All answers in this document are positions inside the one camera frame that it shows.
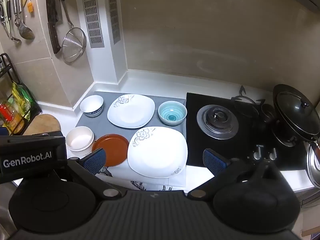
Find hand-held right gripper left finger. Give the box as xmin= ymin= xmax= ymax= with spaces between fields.
xmin=65 ymin=148 xmax=128 ymax=202

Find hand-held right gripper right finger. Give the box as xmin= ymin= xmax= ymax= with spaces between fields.
xmin=187 ymin=148 xmax=270 ymax=202

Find brown round plate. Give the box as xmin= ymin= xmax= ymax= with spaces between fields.
xmin=92 ymin=134 xmax=130 ymax=167

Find plain white bowl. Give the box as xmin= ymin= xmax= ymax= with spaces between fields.
xmin=66 ymin=126 xmax=95 ymax=155

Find white floral square plate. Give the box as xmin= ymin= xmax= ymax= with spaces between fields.
xmin=107 ymin=94 xmax=155 ymax=129
xmin=127 ymin=126 xmax=188 ymax=179

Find white bowl with blue pattern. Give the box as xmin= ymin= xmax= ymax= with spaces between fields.
xmin=80 ymin=95 xmax=104 ymax=118

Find teal glazed bowl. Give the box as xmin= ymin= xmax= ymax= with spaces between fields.
xmin=158 ymin=100 xmax=187 ymax=126

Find wooden cutting board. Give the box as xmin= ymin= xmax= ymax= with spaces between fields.
xmin=23 ymin=114 xmax=61 ymax=136

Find black glass gas stove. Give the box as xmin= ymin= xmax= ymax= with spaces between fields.
xmin=185 ymin=92 xmax=308 ymax=173

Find grey table mat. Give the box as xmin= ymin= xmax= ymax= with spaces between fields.
xmin=75 ymin=91 xmax=187 ymax=192

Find red capped jar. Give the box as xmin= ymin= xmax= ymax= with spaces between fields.
xmin=0 ymin=101 xmax=16 ymax=130

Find yellow green snack bag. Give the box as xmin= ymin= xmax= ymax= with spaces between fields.
xmin=11 ymin=82 xmax=34 ymax=120

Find glass wok lid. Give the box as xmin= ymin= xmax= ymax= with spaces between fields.
xmin=275 ymin=91 xmax=317 ymax=137

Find steel pot lid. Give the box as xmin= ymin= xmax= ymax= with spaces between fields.
xmin=306 ymin=140 xmax=320 ymax=189

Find black wok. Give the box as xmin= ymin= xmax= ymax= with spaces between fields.
xmin=271 ymin=84 xmax=320 ymax=144

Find steel mesh strainer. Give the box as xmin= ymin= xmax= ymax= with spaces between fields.
xmin=57 ymin=0 xmax=87 ymax=64

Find steel ladle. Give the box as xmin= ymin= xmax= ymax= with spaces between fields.
xmin=17 ymin=0 xmax=35 ymax=40

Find hanging metal ladles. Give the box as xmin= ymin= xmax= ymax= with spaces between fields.
xmin=0 ymin=0 xmax=21 ymax=42

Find kitchen cleaver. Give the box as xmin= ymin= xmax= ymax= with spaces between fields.
xmin=45 ymin=0 xmax=63 ymax=54

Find steel peeler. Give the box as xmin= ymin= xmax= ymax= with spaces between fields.
xmin=11 ymin=0 xmax=22 ymax=28

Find grey vent grille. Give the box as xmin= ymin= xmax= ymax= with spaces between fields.
xmin=81 ymin=0 xmax=105 ymax=48

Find black wire pan support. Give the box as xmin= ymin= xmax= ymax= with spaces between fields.
xmin=230 ymin=85 xmax=265 ymax=117

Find black wire rack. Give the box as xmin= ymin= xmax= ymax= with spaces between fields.
xmin=0 ymin=53 xmax=42 ymax=135

